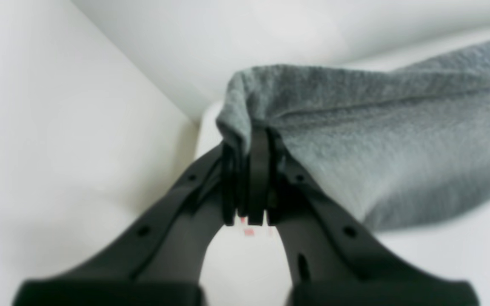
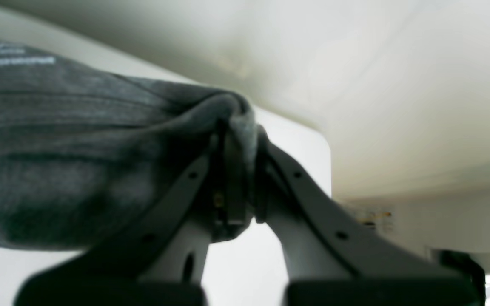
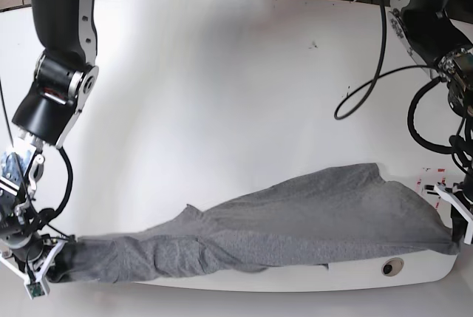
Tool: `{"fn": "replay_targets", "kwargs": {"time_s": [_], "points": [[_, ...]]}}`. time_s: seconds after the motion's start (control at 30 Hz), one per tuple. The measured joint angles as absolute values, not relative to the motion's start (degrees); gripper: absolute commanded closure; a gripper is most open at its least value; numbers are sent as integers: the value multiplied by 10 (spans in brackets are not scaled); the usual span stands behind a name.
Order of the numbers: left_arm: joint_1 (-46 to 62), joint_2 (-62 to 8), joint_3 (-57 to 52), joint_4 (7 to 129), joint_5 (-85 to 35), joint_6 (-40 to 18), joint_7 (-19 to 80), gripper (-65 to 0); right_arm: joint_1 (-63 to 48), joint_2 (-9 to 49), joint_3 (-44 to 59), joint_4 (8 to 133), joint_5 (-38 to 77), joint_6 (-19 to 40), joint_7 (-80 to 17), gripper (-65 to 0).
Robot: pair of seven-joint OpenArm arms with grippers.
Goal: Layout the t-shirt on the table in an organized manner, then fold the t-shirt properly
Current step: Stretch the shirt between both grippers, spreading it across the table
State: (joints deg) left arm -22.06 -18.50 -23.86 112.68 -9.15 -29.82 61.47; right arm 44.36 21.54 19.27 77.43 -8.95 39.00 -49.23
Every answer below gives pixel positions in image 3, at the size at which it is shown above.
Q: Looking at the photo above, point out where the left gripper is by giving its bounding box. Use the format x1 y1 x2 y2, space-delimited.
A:
434 184 472 244

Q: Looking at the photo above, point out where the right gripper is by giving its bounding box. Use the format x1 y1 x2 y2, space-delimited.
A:
1 234 80 284

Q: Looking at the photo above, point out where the grey t-shirt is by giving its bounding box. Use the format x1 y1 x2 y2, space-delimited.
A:
77 163 460 283

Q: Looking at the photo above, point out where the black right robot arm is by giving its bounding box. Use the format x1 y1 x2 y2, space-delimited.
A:
1 0 98 284

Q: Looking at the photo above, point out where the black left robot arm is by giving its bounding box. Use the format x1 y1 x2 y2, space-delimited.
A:
389 0 472 245

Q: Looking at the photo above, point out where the red tape rectangle marking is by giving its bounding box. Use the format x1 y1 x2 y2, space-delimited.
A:
415 168 446 210

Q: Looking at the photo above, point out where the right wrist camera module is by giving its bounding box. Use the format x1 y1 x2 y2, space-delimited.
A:
24 280 50 300

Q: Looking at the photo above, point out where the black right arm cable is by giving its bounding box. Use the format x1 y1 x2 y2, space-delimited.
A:
0 76 77 240

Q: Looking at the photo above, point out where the right table cable grommet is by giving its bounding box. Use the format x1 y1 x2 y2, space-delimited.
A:
381 257 404 277

